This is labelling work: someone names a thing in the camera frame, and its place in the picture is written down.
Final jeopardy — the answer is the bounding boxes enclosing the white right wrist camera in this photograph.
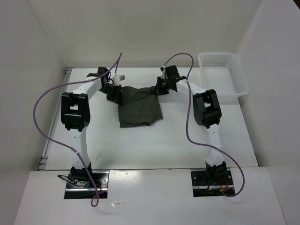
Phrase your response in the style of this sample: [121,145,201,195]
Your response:
[160,65,167,79]

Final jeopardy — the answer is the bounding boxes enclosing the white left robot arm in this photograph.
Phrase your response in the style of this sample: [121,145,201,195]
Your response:
[60,67,125,188]

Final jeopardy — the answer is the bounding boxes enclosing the aluminium table edge rail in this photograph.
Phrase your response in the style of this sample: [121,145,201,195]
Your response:
[37,67,74,171]

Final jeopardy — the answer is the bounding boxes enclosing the dark green shorts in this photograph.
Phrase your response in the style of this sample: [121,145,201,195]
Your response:
[118,86,163,128]

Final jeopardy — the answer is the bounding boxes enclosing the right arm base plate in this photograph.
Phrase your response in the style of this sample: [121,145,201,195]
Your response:
[190,169,235,197]

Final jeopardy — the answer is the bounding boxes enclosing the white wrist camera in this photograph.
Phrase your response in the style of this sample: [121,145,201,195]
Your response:
[112,74,125,85]
[160,65,167,79]

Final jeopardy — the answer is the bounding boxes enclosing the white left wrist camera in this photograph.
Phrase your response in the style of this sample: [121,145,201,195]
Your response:
[112,74,125,85]

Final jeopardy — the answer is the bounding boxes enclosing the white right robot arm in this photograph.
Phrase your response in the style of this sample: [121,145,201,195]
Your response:
[153,66,227,184]

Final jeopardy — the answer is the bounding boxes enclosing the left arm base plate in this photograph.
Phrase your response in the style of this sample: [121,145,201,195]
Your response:
[58,171,110,200]

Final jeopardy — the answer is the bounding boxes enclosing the white plastic basket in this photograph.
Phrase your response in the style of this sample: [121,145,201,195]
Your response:
[198,52,250,103]

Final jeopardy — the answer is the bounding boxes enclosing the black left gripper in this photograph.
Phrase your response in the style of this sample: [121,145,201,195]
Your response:
[98,83,122,105]

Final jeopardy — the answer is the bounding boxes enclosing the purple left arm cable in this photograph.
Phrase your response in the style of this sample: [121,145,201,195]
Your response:
[33,52,124,207]

